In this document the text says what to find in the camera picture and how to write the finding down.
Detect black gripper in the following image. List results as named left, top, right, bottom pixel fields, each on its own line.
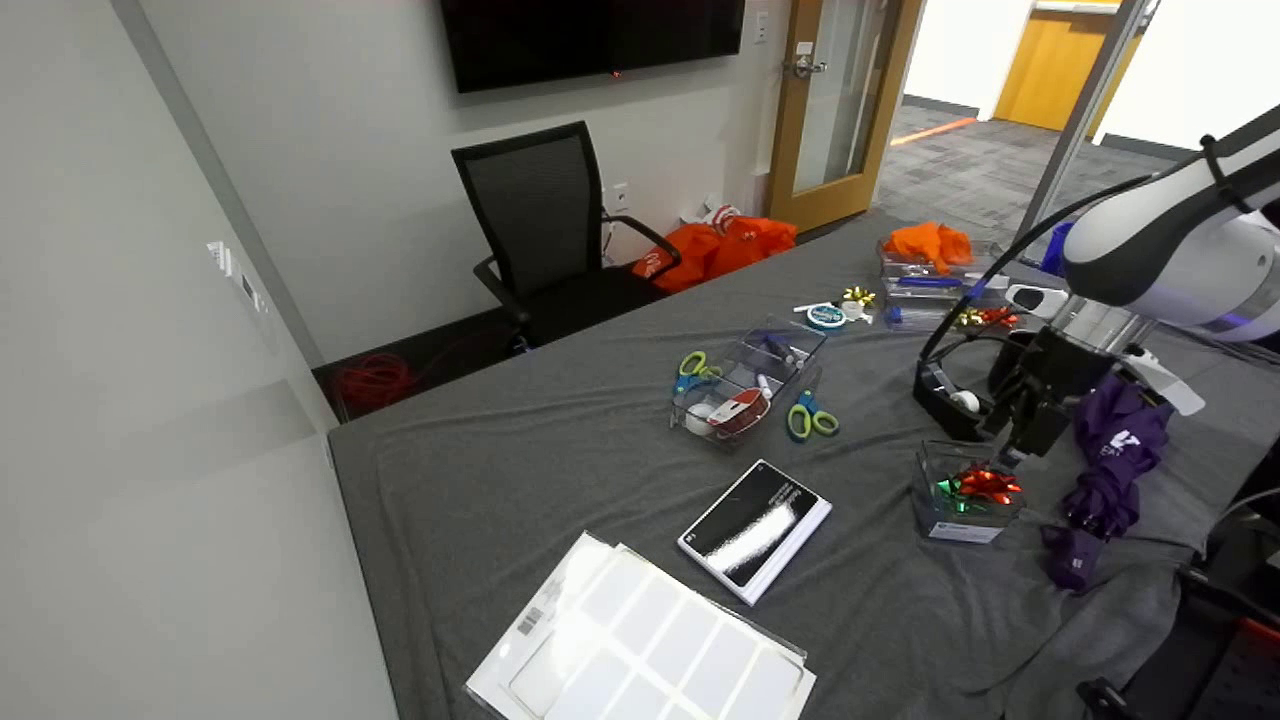
left=987, top=330, right=1118, bottom=465

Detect small clear plastic tray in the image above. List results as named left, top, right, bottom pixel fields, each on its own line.
left=911, top=439, right=1031, bottom=547

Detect clear tray with bows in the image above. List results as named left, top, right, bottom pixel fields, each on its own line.
left=879, top=297, right=1030, bottom=335

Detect clear tray under orange cloth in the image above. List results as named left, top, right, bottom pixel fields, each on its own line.
left=875, top=257, right=983, bottom=306

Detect light blue ribbon spool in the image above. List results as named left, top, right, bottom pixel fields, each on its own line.
left=794, top=297, right=853, bottom=335

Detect clear tray with pens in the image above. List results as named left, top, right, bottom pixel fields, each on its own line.
left=676, top=325, right=828, bottom=449

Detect purple folded umbrella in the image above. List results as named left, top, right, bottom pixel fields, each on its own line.
left=1040, top=374, right=1179, bottom=596

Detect orange tissue cloth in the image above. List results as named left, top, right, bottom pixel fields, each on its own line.
left=879, top=221, right=979, bottom=280

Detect black tablet device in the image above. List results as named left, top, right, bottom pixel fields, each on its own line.
left=672, top=456, right=835, bottom=608

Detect orange bag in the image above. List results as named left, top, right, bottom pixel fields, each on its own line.
left=628, top=214, right=799, bottom=297

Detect yellow hallway door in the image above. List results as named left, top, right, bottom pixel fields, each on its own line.
left=994, top=9, right=1122, bottom=135

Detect wooden door with glass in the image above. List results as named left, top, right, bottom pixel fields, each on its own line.
left=763, top=0, right=927, bottom=235

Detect white label sheets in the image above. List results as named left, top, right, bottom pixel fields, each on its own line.
left=466, top=528, right=822, bottom=720

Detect grey tablecloth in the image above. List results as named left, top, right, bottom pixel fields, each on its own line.
left=325, top=206, right=1280, bottom=720

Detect black mesh office chair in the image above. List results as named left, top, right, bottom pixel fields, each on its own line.
left=447, top=116, right=690, bottom=353

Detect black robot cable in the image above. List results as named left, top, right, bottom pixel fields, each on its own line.
left=911, top=197, right=1113, bottom=406

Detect green yellow handled scissors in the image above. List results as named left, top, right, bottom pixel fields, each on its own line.
left=781, top=390, right=843, bottom=444

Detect green blue handled scissors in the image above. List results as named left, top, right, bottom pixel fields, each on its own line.
left=669, top=350, right=724, bottom=406

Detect black wall television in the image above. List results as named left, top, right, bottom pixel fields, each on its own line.
left=435, top=0, right=747, bottom=97

